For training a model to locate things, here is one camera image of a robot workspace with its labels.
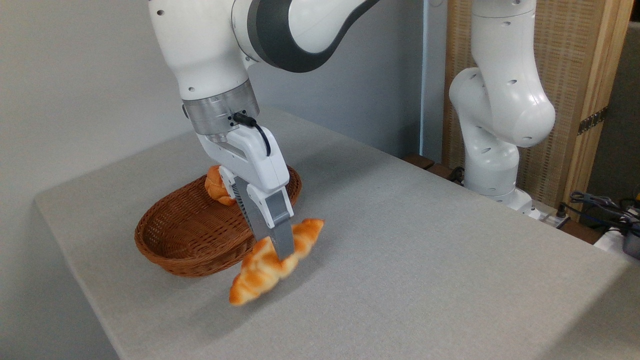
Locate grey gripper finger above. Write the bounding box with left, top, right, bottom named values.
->
left=218, top=165, right=271, bottom=243
left=247, top=184, right=296, bottom=262

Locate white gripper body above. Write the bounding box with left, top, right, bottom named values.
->
left=196, top=124, right=291, bottom=196

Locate braided golden bread loaf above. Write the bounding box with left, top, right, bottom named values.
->
left=228, top=217, right=326, bottom=307

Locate round orange bread roll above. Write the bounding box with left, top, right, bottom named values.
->
left=204, top=164, right=237, bottom=207

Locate brown wicker basket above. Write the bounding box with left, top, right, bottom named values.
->
left=134, top=165, right=303, bottom=278

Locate metal screen hinge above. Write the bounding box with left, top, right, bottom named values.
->
left=577, top=106, right=609, bottom=136

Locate woven wooden folding screen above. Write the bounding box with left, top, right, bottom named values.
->
left=442, top=0, right=635, bottom=222

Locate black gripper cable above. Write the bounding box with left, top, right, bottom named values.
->
left=232, top=112, right=273, bottom=158

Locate white vertical wall trim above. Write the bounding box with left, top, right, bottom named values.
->
left=419, top=0, right=449, bottom=162

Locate bundle of dark cables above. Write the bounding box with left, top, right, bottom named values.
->
left=569, top=190, right=640, bottom=232

